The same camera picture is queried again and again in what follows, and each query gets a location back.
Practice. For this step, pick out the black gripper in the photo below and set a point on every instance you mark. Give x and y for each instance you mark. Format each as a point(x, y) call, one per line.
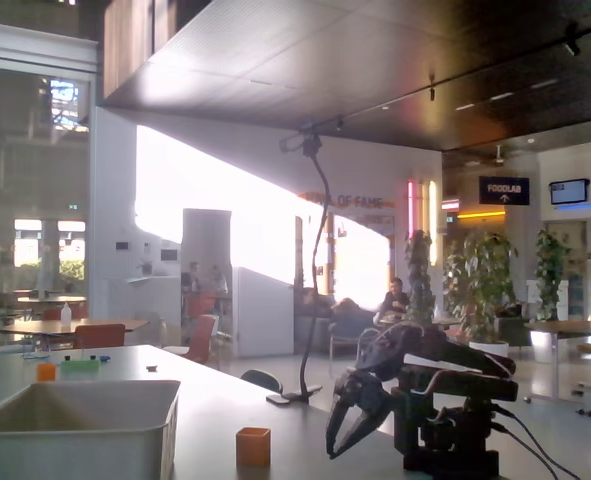
point(359, 393)

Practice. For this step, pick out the orange cube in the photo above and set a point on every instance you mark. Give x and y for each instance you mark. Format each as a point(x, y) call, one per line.
point(253, 447)

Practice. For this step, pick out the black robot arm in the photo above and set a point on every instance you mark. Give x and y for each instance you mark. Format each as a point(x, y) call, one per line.
point(445, 350)

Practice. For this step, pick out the green flat block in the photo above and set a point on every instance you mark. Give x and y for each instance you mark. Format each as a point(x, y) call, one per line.
point(80, 365)

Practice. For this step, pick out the white plastic bin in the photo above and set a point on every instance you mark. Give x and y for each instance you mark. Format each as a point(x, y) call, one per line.
point(75, 445)

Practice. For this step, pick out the small orange block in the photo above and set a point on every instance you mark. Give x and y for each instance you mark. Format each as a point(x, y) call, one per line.
point(46, 372)

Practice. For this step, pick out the black gooseneck clamp holder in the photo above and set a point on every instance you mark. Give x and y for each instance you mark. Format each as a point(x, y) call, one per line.
point(305, 360)

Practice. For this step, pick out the dark green chair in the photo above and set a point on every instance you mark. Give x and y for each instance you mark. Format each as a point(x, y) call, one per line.
point(261, 380)

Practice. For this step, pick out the seated person in dark clothes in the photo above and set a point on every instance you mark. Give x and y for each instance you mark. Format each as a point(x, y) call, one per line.
point(394, 300)

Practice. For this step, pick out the white plant pot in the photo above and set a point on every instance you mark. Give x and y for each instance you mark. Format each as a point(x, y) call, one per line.
point(490, 347)
point(541, 346)

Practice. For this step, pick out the tall narrow plant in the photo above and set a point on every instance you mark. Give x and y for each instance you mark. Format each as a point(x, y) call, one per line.
point(419, 280)

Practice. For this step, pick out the orange chair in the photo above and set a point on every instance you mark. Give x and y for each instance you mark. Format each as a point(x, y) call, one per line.
point(99, 336)
point(200, 337)

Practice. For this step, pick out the large leafy plant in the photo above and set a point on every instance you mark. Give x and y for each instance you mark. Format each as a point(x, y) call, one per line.
point(480, 285)

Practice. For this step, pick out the seated person in background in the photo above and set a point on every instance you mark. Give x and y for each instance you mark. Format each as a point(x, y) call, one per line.
point(219, 282)
point(191, 279)

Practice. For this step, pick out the white light tube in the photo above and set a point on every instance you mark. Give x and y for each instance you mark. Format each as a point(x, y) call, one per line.
point(432, 222)

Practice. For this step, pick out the pink neon tube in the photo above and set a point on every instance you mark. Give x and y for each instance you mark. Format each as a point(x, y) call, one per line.
point(410, 210)

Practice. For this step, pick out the wooden table with metal legs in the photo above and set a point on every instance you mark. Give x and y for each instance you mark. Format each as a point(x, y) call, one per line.
point(575, 327)

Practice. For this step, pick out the slim leafy plant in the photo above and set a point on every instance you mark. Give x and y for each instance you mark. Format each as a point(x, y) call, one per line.
point(550, 275)

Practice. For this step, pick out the black foodlab sign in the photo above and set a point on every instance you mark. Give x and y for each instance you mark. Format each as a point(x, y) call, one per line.
point(504, 190)

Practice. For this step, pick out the wooden cafe table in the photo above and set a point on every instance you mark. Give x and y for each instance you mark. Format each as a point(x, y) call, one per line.
point(65, 326)

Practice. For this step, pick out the white plastic bottle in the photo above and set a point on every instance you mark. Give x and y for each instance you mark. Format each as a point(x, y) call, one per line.
point(66, 315)

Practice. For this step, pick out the black track spotlight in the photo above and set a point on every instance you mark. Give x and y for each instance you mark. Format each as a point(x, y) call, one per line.
point(432, 90)
point(571, 42)

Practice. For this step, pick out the wall monitor screen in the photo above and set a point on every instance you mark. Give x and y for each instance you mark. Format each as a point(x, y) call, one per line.
point(569, 192)

